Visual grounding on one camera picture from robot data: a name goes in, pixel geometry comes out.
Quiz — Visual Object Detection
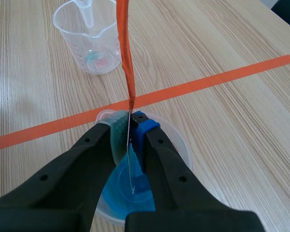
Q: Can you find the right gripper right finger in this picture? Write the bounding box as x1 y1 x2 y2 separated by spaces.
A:
125 111 266 232

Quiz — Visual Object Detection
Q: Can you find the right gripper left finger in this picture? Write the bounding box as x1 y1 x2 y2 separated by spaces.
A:
0 110 131 232

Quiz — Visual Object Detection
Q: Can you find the grey metal plate orange strip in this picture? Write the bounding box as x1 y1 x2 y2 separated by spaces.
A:
116 0 137 195

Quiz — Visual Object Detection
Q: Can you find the clear beaker with blue liquid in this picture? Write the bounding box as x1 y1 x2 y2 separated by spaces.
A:
95 109 193 227

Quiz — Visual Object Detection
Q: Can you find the empty clear plastic beaker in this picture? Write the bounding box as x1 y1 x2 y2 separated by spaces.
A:
52 0 123 75

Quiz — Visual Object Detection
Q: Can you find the dark blue chair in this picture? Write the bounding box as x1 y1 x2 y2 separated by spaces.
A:
270 0 290 30

